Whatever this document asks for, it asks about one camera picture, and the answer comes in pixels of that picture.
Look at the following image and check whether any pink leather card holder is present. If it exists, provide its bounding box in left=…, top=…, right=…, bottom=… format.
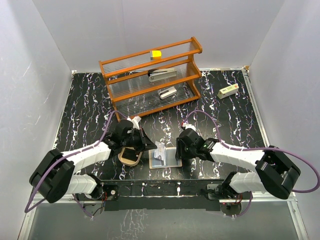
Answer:
left=148, top=146, right=183, bottom=170

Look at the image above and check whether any orange wooden shelf rack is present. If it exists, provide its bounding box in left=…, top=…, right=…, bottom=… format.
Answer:
left=99, top=36, right=203, bottom=117

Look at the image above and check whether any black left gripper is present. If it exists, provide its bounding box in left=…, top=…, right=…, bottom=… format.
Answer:
left=121, top=127, right=157, bottom=153

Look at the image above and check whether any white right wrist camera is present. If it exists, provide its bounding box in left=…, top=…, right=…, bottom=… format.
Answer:
left=181, top=122, right=196, bottom=131

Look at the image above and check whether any aluminium frame rail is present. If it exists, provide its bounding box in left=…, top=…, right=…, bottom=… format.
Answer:
left=242, top=66, right=310, bottom=240

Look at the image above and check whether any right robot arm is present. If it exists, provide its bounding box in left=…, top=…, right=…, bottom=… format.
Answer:
left=175, top=128, right=301, bottom=200

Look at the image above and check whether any yellow grey tape dispenser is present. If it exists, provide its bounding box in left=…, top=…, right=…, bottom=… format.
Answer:
left=150, top=50, right=162, bottom=61

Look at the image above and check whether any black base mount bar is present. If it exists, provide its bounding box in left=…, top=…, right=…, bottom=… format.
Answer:
left=102, top=179, right=222, bottom=211

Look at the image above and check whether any small white stapler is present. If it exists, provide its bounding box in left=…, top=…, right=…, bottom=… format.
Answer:
left=158, top=86, right=177, bottom=100

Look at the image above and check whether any silver patterned credit card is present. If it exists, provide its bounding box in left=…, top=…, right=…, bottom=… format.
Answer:
left=153, top=141, right=166, bottom=161

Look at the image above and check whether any black credit card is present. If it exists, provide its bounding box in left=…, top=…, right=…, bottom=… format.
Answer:
left=122, top=148, right=139, bottom=162

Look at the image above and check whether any white staples box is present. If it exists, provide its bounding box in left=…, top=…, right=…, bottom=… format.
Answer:
left=217, top=84, right=239, bottom=99

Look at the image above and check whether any beige card box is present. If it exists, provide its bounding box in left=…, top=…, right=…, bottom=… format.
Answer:
left=118, top=147, right=142, bottom=167

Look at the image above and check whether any large grey black stapler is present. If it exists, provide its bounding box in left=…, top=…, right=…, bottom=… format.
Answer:
left=147, top=68, right=177, bottom=83

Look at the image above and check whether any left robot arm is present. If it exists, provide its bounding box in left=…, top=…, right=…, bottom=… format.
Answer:
left=29, top=116, right=157, bottom=203

